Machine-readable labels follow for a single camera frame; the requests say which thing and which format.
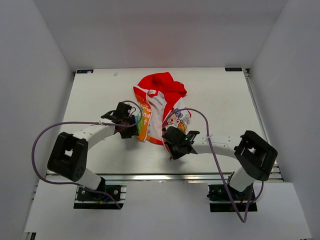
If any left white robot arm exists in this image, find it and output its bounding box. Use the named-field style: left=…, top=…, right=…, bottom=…
left=47, top=101, right=143, bottom=200

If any right blue corner label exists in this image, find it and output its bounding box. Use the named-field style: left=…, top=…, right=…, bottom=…
left=224, top=67, right=243, bottom=72

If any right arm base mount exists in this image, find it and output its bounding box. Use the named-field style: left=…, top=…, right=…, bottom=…
left=206, top=183, right=258, bottom=213

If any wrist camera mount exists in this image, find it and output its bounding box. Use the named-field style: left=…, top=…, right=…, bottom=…
left=185, top=130, right=200, bottom=146
left=100, top=110, right=119, bottom=122

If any aluminium front rail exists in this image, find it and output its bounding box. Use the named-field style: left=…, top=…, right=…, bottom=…
left=44, top=172, right=285, bottom=183

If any left blue corner label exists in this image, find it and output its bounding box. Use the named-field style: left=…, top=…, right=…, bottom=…
left=76, top=69, right=94, bottom=74

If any colourful children's zip jacket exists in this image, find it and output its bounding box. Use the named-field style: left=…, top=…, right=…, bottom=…
left=133, top=72, right=192, bottom=146

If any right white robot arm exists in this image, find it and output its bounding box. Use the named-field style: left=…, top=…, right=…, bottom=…
left=162, top=126, right=278, bottom=200

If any blue corner label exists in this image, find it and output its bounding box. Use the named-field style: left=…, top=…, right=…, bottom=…
left=224, top=67, right=243, bottom=72
left=76, top=69, right=94, bottom=74

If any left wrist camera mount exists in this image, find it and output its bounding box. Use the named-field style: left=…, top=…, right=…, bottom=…
left=100, top=110, right=119, bottom=122

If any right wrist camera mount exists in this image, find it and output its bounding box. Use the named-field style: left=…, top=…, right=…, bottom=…
left=185, top=130, right=200, bottom=146

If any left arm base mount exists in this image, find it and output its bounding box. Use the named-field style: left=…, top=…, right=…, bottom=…
left=73, top=181, right=127, bottom=210

